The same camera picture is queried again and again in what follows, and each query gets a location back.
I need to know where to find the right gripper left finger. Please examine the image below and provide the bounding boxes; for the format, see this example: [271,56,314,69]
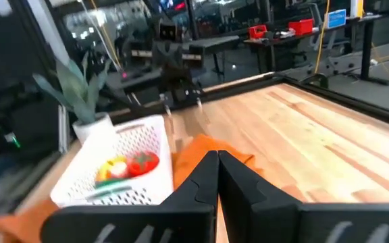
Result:
[159,150,220,243]

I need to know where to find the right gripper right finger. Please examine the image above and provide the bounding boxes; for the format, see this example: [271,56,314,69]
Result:
[217,150,304,243]

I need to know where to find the red toy tomato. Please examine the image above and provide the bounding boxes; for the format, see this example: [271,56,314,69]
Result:
[127,151,161,178]

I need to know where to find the pink toy peach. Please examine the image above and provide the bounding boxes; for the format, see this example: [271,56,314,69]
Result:
[109,161,130,179]

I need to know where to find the orange cloth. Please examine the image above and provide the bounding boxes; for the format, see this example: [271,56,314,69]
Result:
[0,133,266,243]

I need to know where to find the red plastic bin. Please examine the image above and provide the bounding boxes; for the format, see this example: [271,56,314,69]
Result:
[288,18,315,36]
[248,24,269,40]

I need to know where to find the green plant in white pot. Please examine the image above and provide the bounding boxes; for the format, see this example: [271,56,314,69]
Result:
[32,50,116,146]

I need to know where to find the white perforated plastic basket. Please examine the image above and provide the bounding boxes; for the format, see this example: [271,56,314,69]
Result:
[49,114,175,207]

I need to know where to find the black background workbench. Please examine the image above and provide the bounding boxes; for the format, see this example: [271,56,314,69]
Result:
[243,13,389,87]

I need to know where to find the blue sign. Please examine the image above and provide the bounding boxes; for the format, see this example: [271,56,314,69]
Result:
[327,9,347,30]

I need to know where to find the black metal table frame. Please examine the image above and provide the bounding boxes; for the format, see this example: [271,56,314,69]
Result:
[106,71,389,132]

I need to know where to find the yellow cable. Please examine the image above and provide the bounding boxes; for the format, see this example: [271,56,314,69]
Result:
[312,0,389,82]

